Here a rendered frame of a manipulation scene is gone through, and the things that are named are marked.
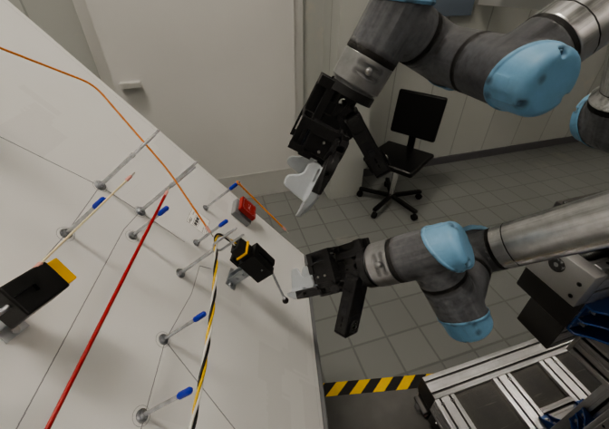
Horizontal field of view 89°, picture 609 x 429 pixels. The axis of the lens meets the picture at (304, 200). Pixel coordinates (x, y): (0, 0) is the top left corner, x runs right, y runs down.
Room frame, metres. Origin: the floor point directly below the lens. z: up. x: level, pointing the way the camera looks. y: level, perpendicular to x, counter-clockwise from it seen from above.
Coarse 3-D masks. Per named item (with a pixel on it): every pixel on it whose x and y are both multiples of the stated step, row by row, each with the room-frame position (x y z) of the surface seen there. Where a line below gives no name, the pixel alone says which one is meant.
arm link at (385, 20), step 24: (384, 0) 0.45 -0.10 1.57; (408, 0) 0.44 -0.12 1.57; (432, 0) 0.45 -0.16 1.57; (360, 24) 0.46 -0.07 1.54; (384, 24) 0.44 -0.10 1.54; (408, 24) 0.44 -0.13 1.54; (432, 24) 0.45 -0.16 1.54; (360, 48) 0.44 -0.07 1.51; (384, 48) 0.44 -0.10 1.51; (408, 48) 0.45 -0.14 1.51
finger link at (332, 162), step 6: (336, 150) 0.43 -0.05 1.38; (330, 156) 0.41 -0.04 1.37; (336, 156) 0.41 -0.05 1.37; (324, 162) 0.42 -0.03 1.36; (330, 162) 0.41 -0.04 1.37; (336, 162) 0.41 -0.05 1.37; (324, 168) 0.41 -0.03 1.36; (330, 168) 0.40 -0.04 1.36; (324, 174) 0.40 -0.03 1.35; (330, 174) 0.40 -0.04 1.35; (318, 180) 0.40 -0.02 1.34; (324, 180) 0.40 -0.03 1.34; (318, 186) 0.40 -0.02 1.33; (324, 186) 0.40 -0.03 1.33; (318, 192) 0.40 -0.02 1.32
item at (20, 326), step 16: (32, 272) 0.20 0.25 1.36; (48, 272) 0.20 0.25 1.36; (0, 288) 0.17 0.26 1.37; (16, 288) 0.18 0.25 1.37; (32, 288) 0.19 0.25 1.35; (48, 288) 0.19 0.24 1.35; (64, 288) 0.20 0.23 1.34; (0, 304) 0.17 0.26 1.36; (16, 304) 0.17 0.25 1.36; (32, 304) 0.17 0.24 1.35; (0, 320) 0.17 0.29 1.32; (16, 320) 0.16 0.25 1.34; (0, 336) 0.17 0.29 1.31
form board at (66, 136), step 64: (0, 0) 0.65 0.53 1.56; (0, 64) 0.50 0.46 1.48; (64, 64) 0.63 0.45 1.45; (0, 128) 0.40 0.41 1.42; (64, 128) 0.48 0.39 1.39; (128, 128) 0.60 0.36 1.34; (0, 192) 0.31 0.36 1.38; (64, 192) 0.37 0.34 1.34; (128, 192) 0.45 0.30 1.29; (192, 192) 0.57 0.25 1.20; (0, 256) 0.24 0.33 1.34; (64, 256) 0.28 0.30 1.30; (128, 256) 0.33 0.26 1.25; (192, 256) 0.41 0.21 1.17; (64, 320) 0.21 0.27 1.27; (128, 320) 0.24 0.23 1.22; (256, 320) 0.37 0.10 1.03; (0, 384) 0.13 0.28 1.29; (64, 384) 0.15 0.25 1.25; (128, 384) 0.18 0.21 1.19; (192, 384) 0.21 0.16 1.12; (256, 384) 0.25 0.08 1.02
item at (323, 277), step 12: (360, 240) 0.40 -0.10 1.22; (324, 252) 0.41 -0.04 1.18; (336, 252) 0.42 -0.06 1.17; (348, 252) 0.40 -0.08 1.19; (360, 252) 0.38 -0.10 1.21; (312, 264) 0.40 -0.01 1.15; (324, 264) 0.39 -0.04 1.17; (336, 264) 0.40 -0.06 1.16; (348, 264) 0.39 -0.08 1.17; (360, 264) 0.36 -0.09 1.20; (324, 276) 0.38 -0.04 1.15; (336, 276) 0.37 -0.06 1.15; (360, 276) 0.35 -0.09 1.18; (336, 288) 0.36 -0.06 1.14
